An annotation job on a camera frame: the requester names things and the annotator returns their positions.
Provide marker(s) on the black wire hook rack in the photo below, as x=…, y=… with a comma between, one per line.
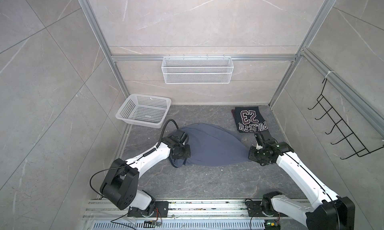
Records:
x=340, y=124

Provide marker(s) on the aluminium frame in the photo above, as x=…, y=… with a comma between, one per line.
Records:
x=371, y=115

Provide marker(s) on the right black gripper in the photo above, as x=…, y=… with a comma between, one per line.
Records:
x=251, y=156

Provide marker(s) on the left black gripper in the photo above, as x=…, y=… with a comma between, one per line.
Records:
x=188, y=153

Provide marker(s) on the grey-blue tank top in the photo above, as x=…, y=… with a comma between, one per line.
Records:
x=212, y=145

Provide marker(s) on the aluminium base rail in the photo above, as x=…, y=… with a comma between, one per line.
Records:
x=186, y=214

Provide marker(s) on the navy red-trimmed tank top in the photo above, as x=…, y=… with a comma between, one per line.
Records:
x=249, y=119

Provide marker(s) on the white plastic laundry basket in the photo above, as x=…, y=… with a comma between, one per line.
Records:
x=144, y=110

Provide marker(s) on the white wire mesh shelf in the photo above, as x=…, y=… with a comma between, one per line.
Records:
x=197, y=70

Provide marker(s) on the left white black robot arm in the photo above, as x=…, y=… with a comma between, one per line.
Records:
x=120, y=185

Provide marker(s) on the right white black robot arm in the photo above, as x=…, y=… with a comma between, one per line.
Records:
x=326, y=209

